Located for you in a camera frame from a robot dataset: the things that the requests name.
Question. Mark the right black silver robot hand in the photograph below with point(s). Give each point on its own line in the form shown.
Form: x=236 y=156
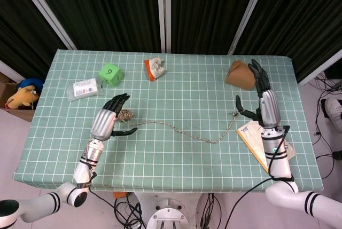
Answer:
x=268 y=106

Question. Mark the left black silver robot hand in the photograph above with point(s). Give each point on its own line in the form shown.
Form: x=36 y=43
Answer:
x=102 y=122

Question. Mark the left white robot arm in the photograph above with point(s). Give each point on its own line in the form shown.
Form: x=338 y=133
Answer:
x=82 y=170

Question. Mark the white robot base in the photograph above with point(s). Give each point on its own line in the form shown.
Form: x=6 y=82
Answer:
x=168 y=213

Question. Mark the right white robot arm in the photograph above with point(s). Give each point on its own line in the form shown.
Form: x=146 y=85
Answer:
x=278 y=159

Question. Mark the yellow white paper envelope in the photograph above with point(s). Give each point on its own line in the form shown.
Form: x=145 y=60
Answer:
x=251 y=138

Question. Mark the clear plastic packet white contents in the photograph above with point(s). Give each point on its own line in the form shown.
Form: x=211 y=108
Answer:
x=84 y=88

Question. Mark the brown cardboard gable box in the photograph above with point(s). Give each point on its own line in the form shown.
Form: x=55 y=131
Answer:
x=239 y=77

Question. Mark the green numbered foam cube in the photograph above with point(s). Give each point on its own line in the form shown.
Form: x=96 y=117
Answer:
x=110 y=75

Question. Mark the white shoe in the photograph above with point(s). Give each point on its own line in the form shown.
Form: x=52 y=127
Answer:
x=335 y=109

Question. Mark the green checked tablecloth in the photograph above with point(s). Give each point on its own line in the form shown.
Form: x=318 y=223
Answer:
x=171 y=106

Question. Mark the small orange object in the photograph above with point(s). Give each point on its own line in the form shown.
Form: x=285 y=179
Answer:
x=120 y=194

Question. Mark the crumpled orange white snack bag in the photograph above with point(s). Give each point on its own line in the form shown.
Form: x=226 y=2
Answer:
x=156 y=69

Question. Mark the yellow blue plush toy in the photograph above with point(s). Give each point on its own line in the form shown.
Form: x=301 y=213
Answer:
x=24 y=95

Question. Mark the black curtain panel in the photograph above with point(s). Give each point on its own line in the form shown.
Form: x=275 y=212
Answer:
x=307 y=12
x=208 y=10
x=107 y=10
x=16 y=26

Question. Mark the brown cardboard floor box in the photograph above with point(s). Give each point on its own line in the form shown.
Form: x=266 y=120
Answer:
x=6 y=87

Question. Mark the white frame post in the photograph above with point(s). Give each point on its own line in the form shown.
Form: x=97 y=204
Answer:
x=161 y=12
x=48 y=10
x=249 y=12
x=320 y=67

